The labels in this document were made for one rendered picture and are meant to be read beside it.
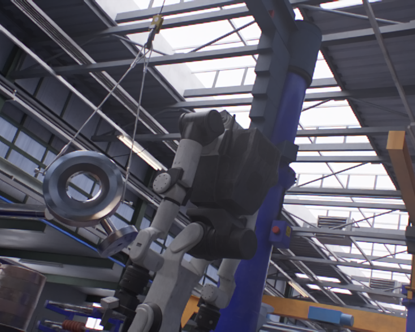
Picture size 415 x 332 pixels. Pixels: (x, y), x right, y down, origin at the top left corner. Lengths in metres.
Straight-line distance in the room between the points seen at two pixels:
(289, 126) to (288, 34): 0.82
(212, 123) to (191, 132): 0.09
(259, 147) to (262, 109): 2.11
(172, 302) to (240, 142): 0.64
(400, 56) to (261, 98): 5.86
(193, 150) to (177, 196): 0.18
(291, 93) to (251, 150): 2.50
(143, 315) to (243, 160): 0.65
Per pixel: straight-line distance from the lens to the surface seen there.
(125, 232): 2.67
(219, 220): 2.11
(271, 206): 4.21
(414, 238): 8.73
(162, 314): 2.14
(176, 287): 2.16
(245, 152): 2.14
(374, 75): 10.50
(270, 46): 4.43
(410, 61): 10.15
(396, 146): 7.07
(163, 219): 2.03
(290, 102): 4.58
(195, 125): 2.14
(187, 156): 2.08
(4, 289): 4.93
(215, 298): 2.32
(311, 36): 4.92
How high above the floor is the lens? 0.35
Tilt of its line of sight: 23 degrees up
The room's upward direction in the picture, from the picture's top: 16 degrees clockwise
